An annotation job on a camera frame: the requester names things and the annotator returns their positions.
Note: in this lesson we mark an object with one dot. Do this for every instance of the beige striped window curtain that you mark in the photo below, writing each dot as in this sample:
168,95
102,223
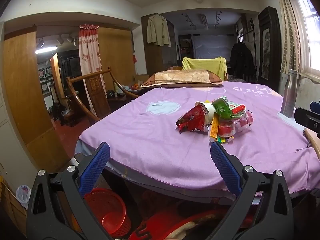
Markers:
287,25

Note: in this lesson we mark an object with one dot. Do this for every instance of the fluorescent tube light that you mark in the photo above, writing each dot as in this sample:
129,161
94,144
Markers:
46,50

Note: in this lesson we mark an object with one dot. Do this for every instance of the small green yellow wrapper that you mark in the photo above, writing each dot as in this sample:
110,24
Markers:
226,139

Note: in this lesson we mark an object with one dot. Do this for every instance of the window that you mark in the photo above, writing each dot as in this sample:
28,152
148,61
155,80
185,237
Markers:
311,30

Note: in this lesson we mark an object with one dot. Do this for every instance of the purple printed blanket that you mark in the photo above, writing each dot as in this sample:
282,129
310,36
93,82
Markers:
150,135

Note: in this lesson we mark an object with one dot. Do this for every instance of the black coat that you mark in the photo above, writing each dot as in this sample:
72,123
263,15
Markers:
241,57

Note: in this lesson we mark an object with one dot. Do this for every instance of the red snack packet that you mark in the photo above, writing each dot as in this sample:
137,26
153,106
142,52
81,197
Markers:
192,120

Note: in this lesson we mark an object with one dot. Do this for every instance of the small wooden side table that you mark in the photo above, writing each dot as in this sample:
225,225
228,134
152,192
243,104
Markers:
122,96

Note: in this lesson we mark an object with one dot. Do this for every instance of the wooden partition panel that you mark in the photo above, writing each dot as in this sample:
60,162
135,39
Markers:
117,55
27,92

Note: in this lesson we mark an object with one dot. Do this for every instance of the metal bottle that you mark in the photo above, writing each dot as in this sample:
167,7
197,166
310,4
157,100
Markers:
290,95

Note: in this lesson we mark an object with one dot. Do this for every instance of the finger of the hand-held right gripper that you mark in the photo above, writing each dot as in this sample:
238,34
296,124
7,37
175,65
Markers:
315,106
307,118

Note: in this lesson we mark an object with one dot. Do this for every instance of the yellow narrow box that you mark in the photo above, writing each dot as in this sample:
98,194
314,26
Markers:
213,130

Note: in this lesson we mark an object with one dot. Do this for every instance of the green snack packet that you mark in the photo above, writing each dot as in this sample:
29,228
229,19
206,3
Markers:
221,107

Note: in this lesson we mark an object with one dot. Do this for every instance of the black bag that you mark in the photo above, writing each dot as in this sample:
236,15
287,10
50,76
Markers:
58,113

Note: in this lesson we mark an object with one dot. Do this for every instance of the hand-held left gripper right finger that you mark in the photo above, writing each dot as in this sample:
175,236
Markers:
225,167

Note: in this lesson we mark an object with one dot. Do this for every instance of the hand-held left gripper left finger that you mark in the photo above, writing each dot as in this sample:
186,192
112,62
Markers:
96,165

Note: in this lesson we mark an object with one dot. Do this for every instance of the curved wooden armchair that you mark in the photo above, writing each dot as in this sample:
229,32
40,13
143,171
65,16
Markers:
96,90

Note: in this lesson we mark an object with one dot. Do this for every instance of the pink clear plastic packet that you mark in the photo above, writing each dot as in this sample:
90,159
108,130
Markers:
237,125

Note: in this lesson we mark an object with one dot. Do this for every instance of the black metal coat rack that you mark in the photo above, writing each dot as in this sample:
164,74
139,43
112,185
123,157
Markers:
254,55

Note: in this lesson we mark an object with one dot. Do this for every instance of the grey hanging sheet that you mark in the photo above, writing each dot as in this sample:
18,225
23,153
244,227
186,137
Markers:
212,46

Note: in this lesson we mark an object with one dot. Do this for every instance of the pink floral curtain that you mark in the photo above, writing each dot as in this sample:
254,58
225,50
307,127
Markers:
88,50

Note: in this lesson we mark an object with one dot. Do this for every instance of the dark framed painting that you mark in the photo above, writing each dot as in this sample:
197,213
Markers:
266,45

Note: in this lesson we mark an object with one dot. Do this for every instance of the brown floral pillow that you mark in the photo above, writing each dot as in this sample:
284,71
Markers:
180,77

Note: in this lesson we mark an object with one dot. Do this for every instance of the red plastic basket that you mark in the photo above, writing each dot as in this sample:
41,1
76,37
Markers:
107,215

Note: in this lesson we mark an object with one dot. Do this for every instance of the beige hanging jacket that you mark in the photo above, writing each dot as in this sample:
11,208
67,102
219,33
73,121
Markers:
157,30

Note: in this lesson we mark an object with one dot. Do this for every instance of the white bag trash bin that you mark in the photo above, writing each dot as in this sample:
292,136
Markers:
23,196

